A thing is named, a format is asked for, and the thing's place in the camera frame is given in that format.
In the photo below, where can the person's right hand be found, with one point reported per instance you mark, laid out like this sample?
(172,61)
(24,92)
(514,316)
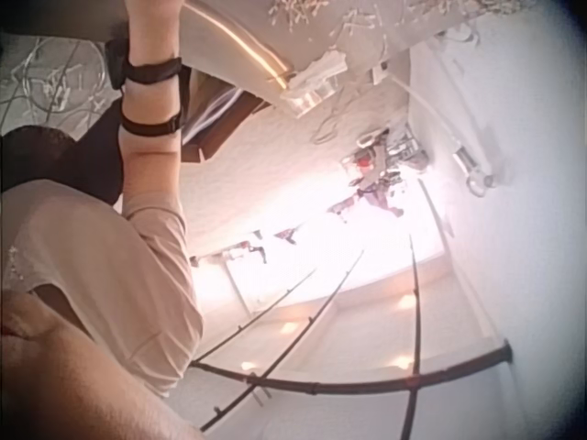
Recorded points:
(153,27)

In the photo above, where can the black wrist band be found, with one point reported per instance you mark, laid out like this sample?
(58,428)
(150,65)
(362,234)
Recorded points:
(151,69)

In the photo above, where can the brown wooden drawer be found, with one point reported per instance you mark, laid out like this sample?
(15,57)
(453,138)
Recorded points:
(220,114)

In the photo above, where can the white work table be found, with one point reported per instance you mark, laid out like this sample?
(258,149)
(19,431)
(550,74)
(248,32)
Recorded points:
(284,32)

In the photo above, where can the person's legs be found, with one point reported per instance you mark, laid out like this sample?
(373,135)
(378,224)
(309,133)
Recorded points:
(87,151)

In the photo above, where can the heap of small white parts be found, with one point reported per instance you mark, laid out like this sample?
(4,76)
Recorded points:
(298,11)

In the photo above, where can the clear plastic box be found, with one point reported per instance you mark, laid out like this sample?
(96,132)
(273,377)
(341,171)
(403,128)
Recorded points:
(316,84)

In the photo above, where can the small red and white items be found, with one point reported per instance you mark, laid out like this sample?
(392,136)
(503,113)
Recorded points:
(243,249)

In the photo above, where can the heap of colourful clutter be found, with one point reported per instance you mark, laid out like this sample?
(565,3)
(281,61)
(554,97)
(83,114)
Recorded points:
(380,174)

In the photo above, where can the thick black curved pipe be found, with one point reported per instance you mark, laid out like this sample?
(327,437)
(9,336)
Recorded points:
(348,387)

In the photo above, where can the thin black rail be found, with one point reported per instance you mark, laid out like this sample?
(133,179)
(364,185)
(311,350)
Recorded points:
(416,321)
(270,304)
(284,341)

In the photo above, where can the white wall-mounted device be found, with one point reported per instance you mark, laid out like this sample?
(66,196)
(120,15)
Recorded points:
(472,172)

